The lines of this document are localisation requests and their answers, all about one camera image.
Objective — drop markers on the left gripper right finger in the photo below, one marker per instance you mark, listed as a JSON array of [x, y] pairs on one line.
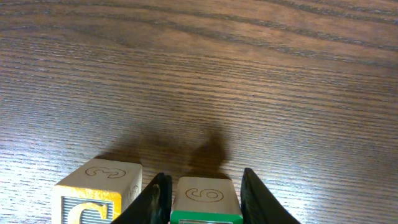
[[258, 205]]

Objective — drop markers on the green block letter V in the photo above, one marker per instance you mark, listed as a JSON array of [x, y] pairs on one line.
[[205, 200]]

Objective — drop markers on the yellow block letter C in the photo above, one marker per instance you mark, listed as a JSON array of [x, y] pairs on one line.
[[97, 192]]

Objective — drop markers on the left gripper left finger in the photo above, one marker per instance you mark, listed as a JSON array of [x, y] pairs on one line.
[[152, 206]]

